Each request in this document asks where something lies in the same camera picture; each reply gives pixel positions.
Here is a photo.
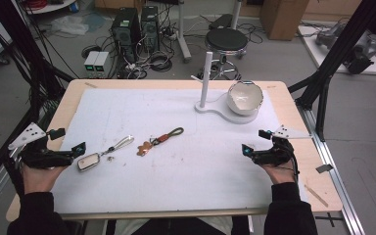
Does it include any silver rectangular keychain with strap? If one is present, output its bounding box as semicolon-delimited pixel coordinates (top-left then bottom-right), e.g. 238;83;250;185
76;134;136;173

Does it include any black metal frame beam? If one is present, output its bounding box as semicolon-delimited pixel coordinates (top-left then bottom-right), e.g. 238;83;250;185
287;0;376;143
0;0;76;197

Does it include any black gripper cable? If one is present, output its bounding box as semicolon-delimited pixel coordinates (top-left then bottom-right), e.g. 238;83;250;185
288;151;301;184

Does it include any brown bear keychain olive loop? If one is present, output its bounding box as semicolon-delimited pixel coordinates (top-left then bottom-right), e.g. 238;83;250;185
135;126;185;158

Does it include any grey tape piece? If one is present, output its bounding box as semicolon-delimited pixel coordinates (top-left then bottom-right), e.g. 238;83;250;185
315;164;335;174

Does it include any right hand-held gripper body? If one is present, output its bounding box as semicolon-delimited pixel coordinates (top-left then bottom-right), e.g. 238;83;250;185
251;124;311;167

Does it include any cardboard box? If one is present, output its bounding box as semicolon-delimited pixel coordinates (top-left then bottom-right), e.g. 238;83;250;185
258;0;310;42

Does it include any white metal stand leg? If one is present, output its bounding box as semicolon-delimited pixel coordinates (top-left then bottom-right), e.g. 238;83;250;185
175;0;193;64

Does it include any coil of black cables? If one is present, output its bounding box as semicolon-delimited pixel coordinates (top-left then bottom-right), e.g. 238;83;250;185
149;51;174;73

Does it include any white stand with post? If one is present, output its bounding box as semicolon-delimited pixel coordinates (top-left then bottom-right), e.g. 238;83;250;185
190;51;266;125

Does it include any person's right hand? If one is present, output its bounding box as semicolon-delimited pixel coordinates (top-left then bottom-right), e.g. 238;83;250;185
260;161;300;186

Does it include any aluminium rail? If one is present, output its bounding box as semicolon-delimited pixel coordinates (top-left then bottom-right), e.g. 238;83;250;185
296;103;367;235

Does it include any white table mat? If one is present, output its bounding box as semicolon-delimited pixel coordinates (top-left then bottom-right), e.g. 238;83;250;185
50;87;309;215

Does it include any white bowl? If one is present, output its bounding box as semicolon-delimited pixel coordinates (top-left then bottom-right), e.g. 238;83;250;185
225;80;264;118

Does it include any thin wooden stick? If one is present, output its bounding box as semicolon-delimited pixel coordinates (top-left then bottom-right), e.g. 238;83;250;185
304;184;330;209

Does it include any black computer tower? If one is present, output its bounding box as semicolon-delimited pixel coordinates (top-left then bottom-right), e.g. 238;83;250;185
140;5;161;54
111;7;142;65

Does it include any white board with grey device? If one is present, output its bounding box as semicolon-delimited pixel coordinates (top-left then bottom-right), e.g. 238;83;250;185
297;23;376;76

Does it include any white power supply box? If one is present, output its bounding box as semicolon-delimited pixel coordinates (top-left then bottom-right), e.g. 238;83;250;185
83;50;101;78
93;51;112;78

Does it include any person's left hand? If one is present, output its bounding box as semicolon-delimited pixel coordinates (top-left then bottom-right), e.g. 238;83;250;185
22;164;71;196

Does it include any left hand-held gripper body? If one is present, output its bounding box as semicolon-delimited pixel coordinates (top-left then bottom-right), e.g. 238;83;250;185
8;121;75;169

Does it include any black round stool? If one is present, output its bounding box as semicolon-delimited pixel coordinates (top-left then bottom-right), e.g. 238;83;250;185
199;26;250;81

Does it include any clear plastic bag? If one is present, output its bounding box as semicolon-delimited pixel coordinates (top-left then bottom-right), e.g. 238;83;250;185
49;15;90;37

